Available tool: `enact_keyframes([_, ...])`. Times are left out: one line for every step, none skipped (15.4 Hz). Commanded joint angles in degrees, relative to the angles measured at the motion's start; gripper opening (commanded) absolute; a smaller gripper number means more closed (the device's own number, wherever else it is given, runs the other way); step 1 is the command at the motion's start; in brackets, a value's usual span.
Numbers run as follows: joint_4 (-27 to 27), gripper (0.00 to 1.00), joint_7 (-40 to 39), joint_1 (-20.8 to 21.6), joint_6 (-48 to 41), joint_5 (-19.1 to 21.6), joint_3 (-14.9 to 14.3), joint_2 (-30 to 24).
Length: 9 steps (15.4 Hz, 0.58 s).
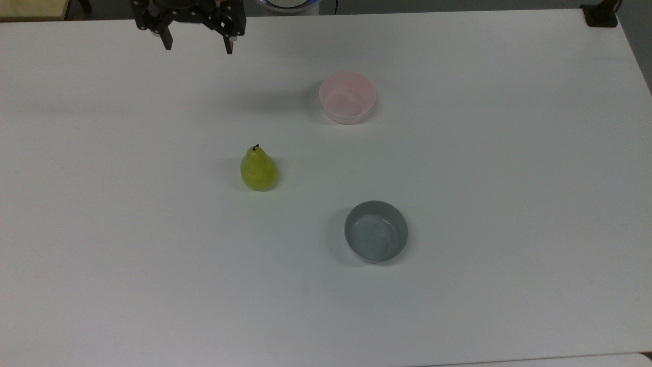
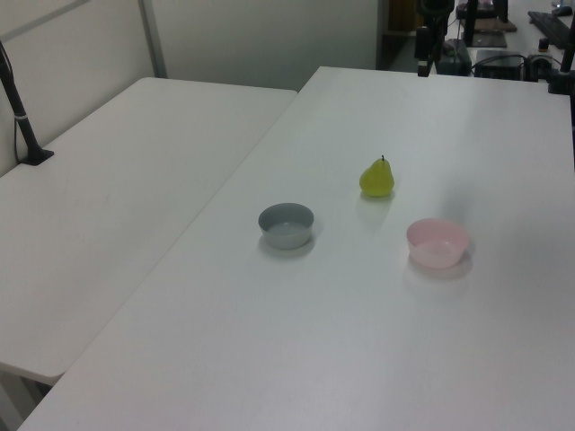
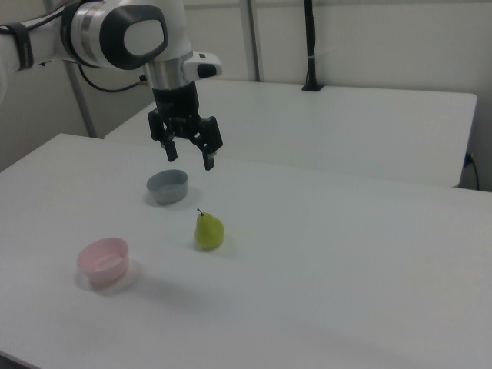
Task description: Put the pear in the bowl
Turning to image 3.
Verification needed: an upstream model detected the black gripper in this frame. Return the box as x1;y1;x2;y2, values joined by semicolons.
148;84;224;171

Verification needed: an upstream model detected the green pear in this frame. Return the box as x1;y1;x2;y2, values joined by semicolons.
194;208;225;251

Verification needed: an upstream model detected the grey bowl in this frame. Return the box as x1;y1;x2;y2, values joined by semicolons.
145;168;189;205

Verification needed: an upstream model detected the pink bowl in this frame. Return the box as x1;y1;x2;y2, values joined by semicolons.
76;237;130;284

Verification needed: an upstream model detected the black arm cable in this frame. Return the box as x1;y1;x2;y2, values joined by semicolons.
0;0;149;94

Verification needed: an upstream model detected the black velcro arm strap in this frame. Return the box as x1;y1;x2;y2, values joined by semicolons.
3;22;38;72

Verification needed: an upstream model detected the black hanging power cable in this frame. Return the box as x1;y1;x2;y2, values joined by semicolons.
463;151;481;190

